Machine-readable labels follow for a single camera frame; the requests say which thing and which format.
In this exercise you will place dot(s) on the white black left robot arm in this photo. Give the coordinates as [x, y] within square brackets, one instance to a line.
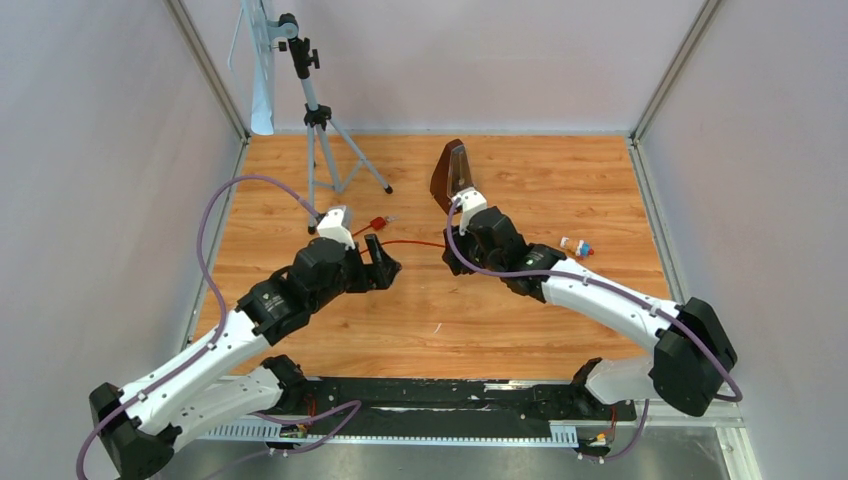
[145, 422]

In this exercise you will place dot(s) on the red cable lock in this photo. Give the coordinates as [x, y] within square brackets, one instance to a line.
[376, 224]
[440, 246]

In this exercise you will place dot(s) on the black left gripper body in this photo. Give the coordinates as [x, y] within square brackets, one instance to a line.
[356, 273]

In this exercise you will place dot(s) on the grey camera tripod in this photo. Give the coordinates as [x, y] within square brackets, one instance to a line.
[318, 116]

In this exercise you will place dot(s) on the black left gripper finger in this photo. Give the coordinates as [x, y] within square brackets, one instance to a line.
[377, 253]
[383, 273]

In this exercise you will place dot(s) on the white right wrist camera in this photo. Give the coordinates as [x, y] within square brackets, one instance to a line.
[469, 202]

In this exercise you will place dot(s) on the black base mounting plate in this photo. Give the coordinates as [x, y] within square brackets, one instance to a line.
[451, 408]

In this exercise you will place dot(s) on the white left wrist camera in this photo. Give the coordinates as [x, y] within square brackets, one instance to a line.
[335, 225]

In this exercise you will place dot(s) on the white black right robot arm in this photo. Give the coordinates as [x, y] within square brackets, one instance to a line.
[687, 358]

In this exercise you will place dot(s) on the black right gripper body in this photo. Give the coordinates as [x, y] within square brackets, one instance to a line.
[467, 245]

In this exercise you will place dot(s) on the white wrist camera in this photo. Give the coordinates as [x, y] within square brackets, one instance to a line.
[335, 225]
[469, 202]

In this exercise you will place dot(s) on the brown wooden metronome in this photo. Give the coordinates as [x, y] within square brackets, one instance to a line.
[452, 174]

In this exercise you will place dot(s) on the white board on tripod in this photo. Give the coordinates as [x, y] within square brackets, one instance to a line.
[250, 63]

